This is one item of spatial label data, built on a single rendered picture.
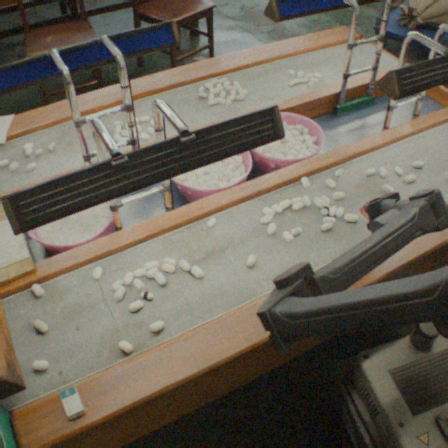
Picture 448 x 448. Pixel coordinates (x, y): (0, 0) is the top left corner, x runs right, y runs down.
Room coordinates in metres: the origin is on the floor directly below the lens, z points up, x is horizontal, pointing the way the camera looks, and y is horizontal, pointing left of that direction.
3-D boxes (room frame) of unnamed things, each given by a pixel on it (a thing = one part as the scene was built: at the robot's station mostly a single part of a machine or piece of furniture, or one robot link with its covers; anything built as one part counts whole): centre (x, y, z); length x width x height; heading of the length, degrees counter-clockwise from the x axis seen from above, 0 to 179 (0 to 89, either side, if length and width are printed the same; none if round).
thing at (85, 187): (0.78, 0.15, 1.08); 0.62 x 0.08 x 0.07; 119
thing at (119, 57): (1.20, 0.37, 0.90); 0.20 x 0.19 x 0.45; 119
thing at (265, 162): (1.29, -0.20, 0.72); 0.27 x 0.27 x 0.10
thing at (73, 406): (0.38, 0.31, 0.78); 0.06 x 0.04 x 0.02; 29
